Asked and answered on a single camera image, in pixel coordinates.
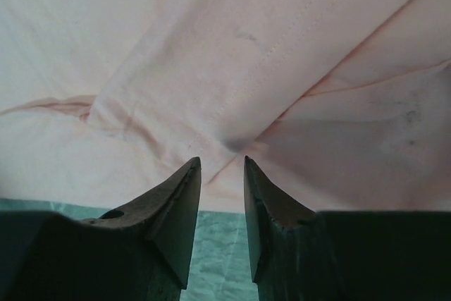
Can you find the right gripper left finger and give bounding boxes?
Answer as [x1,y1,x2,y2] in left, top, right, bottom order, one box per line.
[1,157,201,300]

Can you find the pink t shirt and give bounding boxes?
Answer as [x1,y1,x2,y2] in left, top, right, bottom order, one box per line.
[1,0,450,211]

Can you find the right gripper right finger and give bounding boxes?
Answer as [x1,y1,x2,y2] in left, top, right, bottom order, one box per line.
[244,158,450,300]

